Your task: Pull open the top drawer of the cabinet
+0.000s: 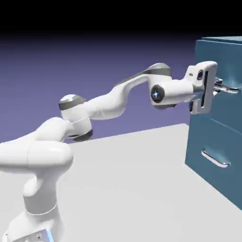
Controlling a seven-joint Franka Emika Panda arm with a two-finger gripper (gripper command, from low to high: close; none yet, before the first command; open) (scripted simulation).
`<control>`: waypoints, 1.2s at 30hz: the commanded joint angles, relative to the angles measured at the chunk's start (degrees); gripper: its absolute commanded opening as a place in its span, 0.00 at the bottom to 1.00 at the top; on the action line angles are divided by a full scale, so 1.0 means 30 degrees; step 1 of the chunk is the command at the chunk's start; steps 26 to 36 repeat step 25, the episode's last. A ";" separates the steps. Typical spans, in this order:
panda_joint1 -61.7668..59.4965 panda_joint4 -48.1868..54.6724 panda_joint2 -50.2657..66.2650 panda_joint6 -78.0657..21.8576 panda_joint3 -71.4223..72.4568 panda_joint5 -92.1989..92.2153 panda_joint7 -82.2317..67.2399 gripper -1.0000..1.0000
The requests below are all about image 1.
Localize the teal blue cabinet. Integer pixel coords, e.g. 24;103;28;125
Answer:
184;35;242;211

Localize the curved silver drawer handle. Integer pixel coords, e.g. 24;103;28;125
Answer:
200;148;232;168
215;82;242;95

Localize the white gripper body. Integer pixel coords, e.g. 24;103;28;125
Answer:
190;60;218;115

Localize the teal drawer front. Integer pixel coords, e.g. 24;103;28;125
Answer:
190;39;242;134
184;113;242;210

